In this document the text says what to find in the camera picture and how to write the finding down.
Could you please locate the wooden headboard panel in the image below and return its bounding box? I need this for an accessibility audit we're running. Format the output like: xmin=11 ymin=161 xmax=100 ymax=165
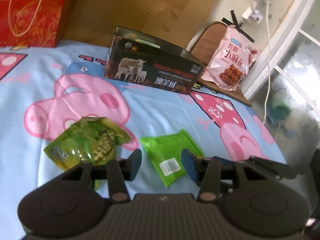
xmin=64 ymin=0 xmax=218 ymax=48

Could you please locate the black sheep-print cardboard box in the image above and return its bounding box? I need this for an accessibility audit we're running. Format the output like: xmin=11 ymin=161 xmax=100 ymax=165
xmin=105 ymin=27 xmax=203 ymax=94

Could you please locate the olive green snack bag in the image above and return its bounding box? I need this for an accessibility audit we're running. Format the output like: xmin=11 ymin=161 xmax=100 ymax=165
xmin=44 ymin=117 xmax=131 ymax=171

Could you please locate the cartoon pig bed sheet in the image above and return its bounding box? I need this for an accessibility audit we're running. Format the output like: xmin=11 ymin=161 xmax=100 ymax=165
xmin=1 ymin=41 xmax=284 ymax=239

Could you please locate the red gift bag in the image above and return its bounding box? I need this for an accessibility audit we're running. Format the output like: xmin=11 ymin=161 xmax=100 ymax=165
xmin=1 ymin=0 xmax=74 ymax=48

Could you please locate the brown seat cushion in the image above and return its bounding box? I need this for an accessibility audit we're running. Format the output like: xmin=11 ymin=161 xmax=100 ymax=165
xmin=189 ymin=21 xmax=251 ymax=106

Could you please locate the white power adapter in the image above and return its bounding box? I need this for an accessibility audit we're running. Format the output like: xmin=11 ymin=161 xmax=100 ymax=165
xmin=242 ymin=7 xmax=263 ymax=23

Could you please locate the bright green snack packet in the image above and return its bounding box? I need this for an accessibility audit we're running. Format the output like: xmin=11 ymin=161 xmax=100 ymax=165
xmin=140 ymin=129 xmax=204 ymax=188

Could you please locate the white window frame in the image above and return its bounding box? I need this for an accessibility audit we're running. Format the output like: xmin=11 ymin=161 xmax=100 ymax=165
xmin=241 ymin=0 xmax=315 ymax=100

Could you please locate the pink twisted-dough snack bag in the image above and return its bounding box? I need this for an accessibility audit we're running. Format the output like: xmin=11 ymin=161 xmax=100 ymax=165
xmin=201 ymin=25 xmax=259 ymax=91

